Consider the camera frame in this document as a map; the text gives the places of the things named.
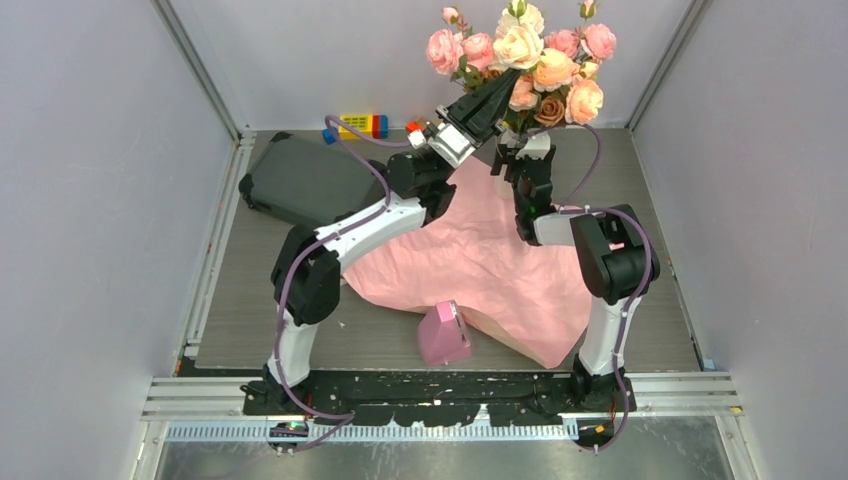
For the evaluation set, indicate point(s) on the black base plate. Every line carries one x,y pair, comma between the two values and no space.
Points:
438,398

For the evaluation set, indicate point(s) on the yellow toy block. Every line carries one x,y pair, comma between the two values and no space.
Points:
357,126

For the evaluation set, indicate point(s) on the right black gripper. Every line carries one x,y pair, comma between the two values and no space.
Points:
502,158

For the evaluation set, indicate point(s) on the white rose flower stem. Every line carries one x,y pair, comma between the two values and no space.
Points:
518,40

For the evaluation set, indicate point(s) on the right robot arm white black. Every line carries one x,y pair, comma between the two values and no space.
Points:
616,259

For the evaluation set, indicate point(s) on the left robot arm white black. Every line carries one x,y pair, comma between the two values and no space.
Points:
417,191

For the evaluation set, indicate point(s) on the pink paper bouquet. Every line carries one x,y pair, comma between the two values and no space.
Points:
531,299

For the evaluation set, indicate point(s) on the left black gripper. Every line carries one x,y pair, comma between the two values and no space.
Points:
481,123

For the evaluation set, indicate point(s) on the red blue toy block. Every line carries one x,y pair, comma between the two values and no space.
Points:
379,126

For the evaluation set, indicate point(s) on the orange red toy block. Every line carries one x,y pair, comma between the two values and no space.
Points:
418,124

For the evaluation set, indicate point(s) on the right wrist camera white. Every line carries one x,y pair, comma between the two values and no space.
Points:
536,147

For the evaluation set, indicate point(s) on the pink rose flower stem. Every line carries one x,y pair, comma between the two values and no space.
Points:
459,53

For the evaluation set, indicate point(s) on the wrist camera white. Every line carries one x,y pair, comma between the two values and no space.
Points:
446,140
536,147

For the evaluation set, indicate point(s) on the peach pink flowers in vase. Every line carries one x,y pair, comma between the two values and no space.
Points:
563,88

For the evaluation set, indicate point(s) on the dark grey hard case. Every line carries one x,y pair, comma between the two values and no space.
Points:
300,181

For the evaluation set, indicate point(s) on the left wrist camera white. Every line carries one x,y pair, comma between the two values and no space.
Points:
446,140

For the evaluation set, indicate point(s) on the white ribbed vase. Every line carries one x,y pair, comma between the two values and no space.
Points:
516,140

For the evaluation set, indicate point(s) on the aluminium frame rail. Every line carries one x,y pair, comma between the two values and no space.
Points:
197,409

